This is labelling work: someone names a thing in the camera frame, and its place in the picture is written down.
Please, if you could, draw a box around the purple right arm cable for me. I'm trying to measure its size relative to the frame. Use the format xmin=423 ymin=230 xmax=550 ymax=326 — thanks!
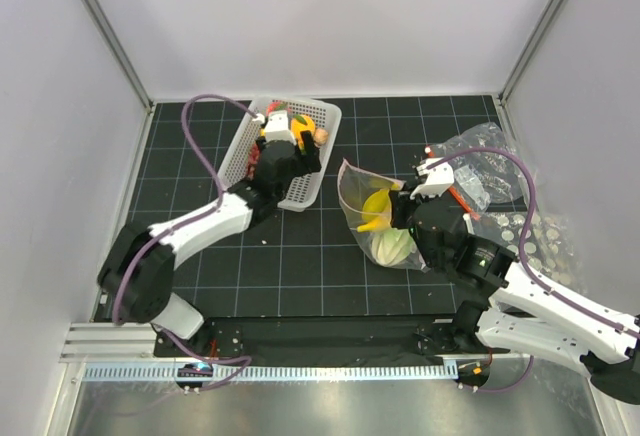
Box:
xmin=424 ymin=147 xmax=640 ymax=395

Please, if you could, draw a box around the red grape bunch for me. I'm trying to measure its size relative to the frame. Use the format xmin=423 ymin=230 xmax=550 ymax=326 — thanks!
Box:
xmin=246 ymin=146 xmax=261 ymax=180

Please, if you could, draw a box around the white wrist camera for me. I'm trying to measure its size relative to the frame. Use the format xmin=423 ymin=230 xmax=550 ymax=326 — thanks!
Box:
xmin=252 ymin=110 xmax=296 ymax=144
xmin=410 ymin=158 xmax=454 ymax=200

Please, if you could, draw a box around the silver dotted clear bag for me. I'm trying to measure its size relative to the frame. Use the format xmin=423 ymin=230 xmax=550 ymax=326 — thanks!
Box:
xmin=482 ymin=212 xmax=582 ymax=292

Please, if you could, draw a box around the white perforated plastic basket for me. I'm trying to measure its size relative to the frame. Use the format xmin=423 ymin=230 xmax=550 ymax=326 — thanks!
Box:
xmin=216 ymin=95 xmax=344 ymax=213

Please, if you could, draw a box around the orange yellow peach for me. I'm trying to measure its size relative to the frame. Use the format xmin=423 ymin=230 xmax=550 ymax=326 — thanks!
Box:
xmin=290 ymin=113 xmax=316 ymax=150

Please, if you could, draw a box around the beige garlic bulb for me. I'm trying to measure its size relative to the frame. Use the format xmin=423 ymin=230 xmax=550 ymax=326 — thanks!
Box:
xmin=313 ymin=128 xmax=329 ymax=147

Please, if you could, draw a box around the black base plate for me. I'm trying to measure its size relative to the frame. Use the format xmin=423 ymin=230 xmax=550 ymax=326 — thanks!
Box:
xmin=186 ymin=314 xmax=490 ymax=368

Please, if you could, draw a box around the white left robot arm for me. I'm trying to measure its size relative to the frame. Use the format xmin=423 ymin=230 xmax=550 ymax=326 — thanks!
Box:
xmin=97 ymin=130 xmax=322 ymax=356

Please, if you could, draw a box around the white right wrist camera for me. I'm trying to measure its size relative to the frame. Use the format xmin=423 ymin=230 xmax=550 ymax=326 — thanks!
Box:
xmin=410 ymin=158 xmax=454 ymax=200

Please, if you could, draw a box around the pink peach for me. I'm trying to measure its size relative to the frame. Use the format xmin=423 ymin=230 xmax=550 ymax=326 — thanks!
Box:
xmin=266 ymin=101 xmax=288 ymax=114

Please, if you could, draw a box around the pink dotted zip bag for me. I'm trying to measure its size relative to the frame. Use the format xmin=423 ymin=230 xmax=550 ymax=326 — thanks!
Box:
xmin=337 ymin=159 xmax=426 ymax=271

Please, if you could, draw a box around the yellow banana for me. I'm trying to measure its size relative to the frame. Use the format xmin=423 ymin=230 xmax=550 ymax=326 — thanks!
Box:
xmin=356 ymin=213 xmax=392 ymax=233

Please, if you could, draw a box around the orange zipper clear bag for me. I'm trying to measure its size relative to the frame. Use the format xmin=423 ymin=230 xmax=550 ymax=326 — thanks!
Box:
xmin=430 ymin=122 xmax=530 ymax=214

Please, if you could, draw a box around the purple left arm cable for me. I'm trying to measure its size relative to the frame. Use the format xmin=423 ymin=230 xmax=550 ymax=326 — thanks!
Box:
xmin=112 ymin=94 xmax=266 ymax=392

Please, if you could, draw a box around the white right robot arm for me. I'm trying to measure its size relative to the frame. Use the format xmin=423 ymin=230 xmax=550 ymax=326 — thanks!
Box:
xmin=390 ymin=189 xmax=639 ymax=405

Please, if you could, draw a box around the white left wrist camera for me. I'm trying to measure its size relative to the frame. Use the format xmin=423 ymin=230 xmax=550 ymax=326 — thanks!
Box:
xmin=252 ymin=110 xmax=296 ymax=144

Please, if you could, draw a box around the green lettuce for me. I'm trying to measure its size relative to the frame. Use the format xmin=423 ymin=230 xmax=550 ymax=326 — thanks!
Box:
xmin=371 ymin=228 xmax=417 ymax=267

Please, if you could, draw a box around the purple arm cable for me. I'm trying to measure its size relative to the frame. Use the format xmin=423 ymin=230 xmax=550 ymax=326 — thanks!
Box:
xmin=424 ymin=147 xmax=640 ymax=395
xmin=112 ymin=94 xmax=266 ymax=392

